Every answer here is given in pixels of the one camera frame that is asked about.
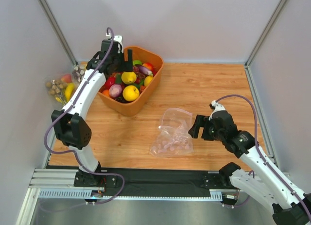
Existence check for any clear bag with banana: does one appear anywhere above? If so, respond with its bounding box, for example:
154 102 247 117
44 74 76 108

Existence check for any yellow fake pear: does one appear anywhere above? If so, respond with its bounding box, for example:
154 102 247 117
121 72 137 85

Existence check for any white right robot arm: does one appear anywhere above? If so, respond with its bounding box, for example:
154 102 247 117
189 110 311 225

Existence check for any clear polka dot zip bag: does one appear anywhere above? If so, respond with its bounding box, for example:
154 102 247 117
150 108 194 157

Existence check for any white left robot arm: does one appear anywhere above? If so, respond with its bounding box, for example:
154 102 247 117
52 35 132 187

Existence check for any orange plastic basket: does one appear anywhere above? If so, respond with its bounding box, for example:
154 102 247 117
97 46 164 117

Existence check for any yellow fake lemon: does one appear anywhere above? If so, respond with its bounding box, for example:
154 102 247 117
143 76 154 87
122 85 140 102

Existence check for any purple fake eggplant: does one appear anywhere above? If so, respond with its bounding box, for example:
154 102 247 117
136 64 153 76

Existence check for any purple fake fruit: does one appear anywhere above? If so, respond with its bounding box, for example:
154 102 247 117
109 84 122 98

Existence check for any red fake grape bunch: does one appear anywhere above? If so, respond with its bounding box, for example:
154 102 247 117
133 66 146 84

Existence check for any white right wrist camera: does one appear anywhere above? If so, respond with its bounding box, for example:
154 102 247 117
209 100 226 120

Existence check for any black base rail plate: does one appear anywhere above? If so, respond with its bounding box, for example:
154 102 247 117
73 168 234 197

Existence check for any fake orange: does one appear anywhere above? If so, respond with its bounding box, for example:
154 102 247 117
102 89 110 97

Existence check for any yellow fake lemon in basket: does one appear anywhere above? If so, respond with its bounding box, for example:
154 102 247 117
143 76 154 87

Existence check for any red fake apple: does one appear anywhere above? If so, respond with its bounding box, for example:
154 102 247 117
104 77 116 89

